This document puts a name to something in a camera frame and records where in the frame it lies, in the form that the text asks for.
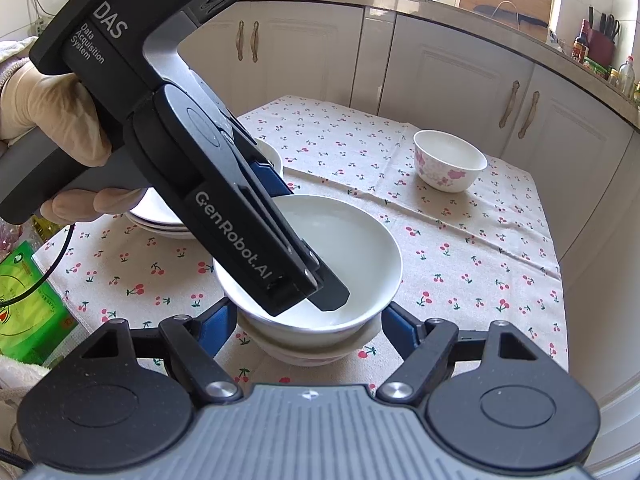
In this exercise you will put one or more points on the white fleece cloth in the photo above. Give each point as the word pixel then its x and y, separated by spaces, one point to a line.
pixel 17 400

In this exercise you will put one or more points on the clear oil bottle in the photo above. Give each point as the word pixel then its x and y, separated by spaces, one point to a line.
pixel 626 80

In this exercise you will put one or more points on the white cabinet door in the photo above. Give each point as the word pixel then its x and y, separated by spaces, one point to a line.
pixel 310 55
pixel 585 160
pixel 210 70
pixel 450 75

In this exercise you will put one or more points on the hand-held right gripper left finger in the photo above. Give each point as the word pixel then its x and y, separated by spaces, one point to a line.
pixel 220 322

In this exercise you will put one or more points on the person's left forearm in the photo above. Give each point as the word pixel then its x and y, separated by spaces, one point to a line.
pixel 12 60

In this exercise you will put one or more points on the person's left hand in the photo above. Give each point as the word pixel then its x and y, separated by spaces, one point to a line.
pixel 50 105

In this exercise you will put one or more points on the white pink floral bowl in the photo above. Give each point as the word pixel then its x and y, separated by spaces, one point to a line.
pixel 350 260
pixel 310 352
pixel 450 160

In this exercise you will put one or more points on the dark red knife block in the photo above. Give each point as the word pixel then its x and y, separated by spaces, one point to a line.
pixel 600 45

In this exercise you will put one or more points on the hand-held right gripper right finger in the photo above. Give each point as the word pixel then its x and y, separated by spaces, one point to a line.
pixel 400 327

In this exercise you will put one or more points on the green plastic packet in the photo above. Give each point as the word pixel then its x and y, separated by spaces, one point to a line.
pixel 30 300

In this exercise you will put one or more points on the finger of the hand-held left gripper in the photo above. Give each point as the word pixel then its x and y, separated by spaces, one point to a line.
pixel 272 180
pixel 330 295

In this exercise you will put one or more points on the cherry print tablecloth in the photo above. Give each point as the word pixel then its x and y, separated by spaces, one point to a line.
pixel 450 270

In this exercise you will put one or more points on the dark sauce bottle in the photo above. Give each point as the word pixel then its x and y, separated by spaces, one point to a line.
pixel 580 47

